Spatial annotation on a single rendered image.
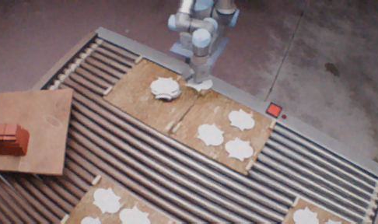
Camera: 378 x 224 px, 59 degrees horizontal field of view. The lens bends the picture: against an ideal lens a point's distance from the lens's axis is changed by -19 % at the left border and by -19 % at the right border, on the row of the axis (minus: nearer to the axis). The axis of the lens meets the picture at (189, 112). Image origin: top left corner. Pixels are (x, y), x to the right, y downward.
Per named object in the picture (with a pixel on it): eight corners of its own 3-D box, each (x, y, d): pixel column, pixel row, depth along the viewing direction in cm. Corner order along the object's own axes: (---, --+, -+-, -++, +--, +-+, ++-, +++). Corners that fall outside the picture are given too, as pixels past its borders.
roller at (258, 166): (73, 66, 225) (72, 61, 221) (369, 220, 167) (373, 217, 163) (68, 71, 223) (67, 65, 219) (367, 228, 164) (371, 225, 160)
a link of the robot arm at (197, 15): (194, 12, 228) (195, -6, 218) (216, 16, 225) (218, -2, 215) (188, 21, 220) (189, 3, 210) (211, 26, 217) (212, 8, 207)
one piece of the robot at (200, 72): (179, 52, 179) (178, 76, 192) (186, 65, 174) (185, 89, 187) (204, 46, 182) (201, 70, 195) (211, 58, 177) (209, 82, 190)
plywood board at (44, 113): (0, 94, 192) (-1, 92, 191) (74, 90, 194) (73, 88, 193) (-19, 169, 162) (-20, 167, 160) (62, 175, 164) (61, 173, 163)
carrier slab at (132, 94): (141, 59, 223) (141, 57, 221) (205, 89, 210) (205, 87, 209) (103, 99, 204) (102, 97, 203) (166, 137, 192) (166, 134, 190)
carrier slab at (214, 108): (206, 89, 210) (206, 87, 209) (275, 123, 198) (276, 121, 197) (169, 137, 192) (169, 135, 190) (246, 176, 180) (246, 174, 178)
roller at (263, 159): (78, 61, 228) (77, 55, 224) (372, 212, 169) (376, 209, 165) (73, 66, 225) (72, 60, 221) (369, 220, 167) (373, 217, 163)
